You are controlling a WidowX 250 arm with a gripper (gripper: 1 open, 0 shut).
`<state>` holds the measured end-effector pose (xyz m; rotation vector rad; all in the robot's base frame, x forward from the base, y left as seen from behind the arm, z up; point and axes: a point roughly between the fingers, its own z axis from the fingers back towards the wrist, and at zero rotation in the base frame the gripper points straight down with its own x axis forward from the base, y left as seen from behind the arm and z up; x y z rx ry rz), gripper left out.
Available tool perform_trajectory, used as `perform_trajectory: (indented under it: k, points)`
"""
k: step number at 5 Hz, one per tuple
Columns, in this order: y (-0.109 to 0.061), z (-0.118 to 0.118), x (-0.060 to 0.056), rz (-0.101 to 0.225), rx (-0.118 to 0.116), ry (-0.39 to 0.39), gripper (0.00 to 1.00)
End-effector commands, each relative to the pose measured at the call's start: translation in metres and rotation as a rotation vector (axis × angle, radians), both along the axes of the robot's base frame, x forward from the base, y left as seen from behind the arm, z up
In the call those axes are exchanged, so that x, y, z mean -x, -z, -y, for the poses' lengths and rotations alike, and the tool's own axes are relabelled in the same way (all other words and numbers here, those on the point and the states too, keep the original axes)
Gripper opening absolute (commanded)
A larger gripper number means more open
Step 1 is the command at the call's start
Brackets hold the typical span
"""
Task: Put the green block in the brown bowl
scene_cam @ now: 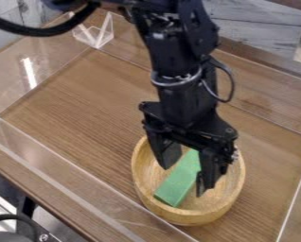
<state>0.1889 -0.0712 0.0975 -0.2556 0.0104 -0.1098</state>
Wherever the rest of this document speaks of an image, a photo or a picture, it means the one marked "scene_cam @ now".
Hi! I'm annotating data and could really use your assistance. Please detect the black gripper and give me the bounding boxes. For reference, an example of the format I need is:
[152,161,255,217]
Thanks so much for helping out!
[138,67,237,198]

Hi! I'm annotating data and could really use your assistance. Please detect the green rectangular block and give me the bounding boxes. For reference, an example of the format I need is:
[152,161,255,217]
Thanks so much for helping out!
[152,149,199,207]

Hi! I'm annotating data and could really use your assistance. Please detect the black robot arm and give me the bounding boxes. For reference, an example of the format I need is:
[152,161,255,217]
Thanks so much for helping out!
[42,0,237,194]

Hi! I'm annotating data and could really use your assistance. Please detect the brown wooden bowl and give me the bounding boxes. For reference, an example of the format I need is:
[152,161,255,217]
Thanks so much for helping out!
[130,136,244,226]

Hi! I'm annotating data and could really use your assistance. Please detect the clear acrylic corner bracket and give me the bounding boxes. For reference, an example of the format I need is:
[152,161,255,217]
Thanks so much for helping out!
[72,11,113,49]

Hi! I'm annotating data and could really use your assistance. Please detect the black table leg bracket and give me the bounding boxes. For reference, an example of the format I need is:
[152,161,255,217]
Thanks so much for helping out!
[14,196,60,242]

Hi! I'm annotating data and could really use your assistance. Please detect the black cable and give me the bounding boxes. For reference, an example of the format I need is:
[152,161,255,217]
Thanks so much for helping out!
[0,1,101,38]

